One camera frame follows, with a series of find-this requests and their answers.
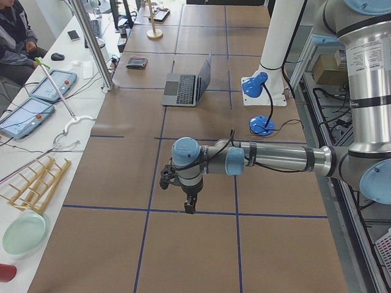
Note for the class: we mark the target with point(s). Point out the black computer mouse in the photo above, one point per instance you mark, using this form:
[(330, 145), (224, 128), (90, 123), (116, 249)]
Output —
[(57, 57)]

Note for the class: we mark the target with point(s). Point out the cardboard box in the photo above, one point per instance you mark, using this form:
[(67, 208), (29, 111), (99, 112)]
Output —
[(326, 72)]

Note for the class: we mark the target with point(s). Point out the long reacher grabber stick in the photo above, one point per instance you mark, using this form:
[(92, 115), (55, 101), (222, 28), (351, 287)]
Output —
[(74, 118)]

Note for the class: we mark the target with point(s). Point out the grey laptop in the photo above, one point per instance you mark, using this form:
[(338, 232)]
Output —
[(186, 90)]

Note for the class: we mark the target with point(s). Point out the white paper sheet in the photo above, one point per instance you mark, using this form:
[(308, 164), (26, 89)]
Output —
[(87, 69)]

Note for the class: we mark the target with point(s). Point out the grey and pink folded cloth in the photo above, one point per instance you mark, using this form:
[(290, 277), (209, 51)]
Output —
[(136, 62)]

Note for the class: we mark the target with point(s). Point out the white plastic basket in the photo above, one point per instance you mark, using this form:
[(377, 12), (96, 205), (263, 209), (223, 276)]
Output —
[(383, 246)]

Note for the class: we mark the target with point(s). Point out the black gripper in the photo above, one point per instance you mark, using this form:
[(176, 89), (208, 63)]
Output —
[(191, 192)]

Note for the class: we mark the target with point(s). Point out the wooden dish rack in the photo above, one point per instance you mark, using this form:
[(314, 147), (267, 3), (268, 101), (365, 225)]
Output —
[(33, 187)]

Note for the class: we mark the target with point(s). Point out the black keyboard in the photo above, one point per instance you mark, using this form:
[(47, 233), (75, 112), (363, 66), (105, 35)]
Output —
[(96, 29)]

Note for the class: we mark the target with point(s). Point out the seated person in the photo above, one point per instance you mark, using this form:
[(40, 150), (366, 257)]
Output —
[(18, 43)]

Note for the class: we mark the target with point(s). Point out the white smartphone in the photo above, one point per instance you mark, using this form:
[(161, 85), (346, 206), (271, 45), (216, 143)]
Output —
[(73, 35)]

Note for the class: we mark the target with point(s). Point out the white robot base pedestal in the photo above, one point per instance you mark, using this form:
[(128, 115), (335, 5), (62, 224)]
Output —
[(285, 17)]

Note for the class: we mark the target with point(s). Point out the near teach pendant tablet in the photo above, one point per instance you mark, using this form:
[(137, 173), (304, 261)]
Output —
[(26, 118)]

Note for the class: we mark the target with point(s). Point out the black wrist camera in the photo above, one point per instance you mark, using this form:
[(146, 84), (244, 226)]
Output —
[(169, 175)]

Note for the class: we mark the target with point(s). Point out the blue desk lamp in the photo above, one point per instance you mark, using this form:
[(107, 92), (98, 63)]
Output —
[(256, 93)]

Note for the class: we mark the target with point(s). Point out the aluminium frame post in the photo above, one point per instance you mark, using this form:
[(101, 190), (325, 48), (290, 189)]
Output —
[(81, 16)]

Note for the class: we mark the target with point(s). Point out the wooden mug tree stand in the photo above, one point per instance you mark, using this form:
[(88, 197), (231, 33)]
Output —
[(154, 33)]

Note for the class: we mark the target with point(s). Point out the green glass plate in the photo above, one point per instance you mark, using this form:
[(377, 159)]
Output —
[(24, 234)]

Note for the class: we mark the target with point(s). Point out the red cup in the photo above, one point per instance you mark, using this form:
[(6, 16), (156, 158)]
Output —
[(7, 272)]

